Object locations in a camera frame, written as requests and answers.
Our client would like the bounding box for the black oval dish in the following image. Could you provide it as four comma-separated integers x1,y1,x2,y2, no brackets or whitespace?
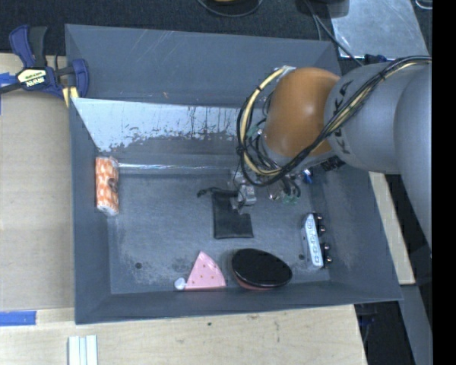
230,247,294,291

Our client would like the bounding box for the grey metal bin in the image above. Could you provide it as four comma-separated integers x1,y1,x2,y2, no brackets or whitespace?
64,23,404,325

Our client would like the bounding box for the pink cheese wedge toy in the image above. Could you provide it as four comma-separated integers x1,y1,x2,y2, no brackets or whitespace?
184,250,227,291

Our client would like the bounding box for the orange white-dotted packet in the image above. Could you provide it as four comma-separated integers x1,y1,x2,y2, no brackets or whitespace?
94,155,121,217

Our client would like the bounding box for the brown cardboard board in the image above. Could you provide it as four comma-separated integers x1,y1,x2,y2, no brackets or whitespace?
0,92,77,313

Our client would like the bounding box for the black drawstring pouch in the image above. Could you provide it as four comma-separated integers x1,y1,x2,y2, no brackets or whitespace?
196,186,255,240

